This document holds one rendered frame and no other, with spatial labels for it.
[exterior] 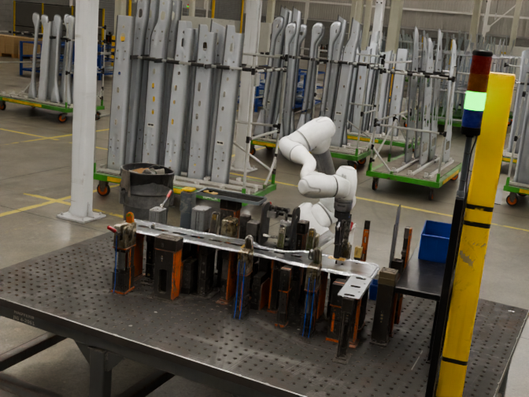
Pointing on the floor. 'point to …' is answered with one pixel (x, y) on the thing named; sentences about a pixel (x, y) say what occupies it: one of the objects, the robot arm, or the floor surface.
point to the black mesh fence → (446, 291)
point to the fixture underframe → (101, 349)
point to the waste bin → (145, 188)
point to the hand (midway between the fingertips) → (338, 250)
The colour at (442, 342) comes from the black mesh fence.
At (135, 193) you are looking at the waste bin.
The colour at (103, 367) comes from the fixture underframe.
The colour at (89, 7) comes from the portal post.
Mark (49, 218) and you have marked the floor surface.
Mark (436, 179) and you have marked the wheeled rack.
